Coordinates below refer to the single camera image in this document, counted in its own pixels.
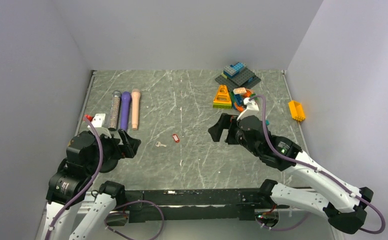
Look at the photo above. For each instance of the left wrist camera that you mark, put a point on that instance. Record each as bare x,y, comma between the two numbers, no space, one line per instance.
96,120

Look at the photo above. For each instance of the silver key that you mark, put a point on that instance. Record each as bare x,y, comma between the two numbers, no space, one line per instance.
159,144

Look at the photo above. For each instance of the black round microphone stand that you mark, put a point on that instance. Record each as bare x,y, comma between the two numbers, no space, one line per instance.
108,164

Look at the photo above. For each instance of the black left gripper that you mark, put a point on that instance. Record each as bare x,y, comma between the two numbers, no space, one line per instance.
119,151

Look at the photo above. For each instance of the yellow toy bin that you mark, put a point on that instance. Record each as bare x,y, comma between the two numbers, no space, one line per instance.
296,111

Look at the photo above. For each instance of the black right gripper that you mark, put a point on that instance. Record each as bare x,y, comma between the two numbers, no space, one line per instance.
216,130

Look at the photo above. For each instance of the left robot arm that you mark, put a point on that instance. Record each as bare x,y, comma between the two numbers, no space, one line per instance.
89,153

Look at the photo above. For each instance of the orange triangular toy piece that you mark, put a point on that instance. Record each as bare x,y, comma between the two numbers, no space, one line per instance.
222,98

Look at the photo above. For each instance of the purple marker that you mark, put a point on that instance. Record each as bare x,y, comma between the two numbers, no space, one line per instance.
126,99

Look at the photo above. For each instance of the red key tag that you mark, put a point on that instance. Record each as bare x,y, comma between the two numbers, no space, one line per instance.
175,138

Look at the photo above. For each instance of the blue toy bricks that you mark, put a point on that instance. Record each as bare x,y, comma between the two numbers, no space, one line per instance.
230,71

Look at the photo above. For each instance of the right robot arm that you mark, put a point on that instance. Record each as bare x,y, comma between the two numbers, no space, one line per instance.
341,204

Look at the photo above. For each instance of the silver glitter marker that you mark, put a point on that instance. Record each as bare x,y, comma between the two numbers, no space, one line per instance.
114,110

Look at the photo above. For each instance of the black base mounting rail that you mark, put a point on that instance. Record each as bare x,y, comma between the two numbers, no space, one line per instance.
190,204

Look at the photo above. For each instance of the beige toy brick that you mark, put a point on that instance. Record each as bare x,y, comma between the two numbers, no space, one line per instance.
239,91

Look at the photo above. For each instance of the grey brick baseplate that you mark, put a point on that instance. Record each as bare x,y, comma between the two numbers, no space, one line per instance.
245,79

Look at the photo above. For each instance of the peach pink marker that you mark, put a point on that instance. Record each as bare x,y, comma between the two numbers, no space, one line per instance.
135,95

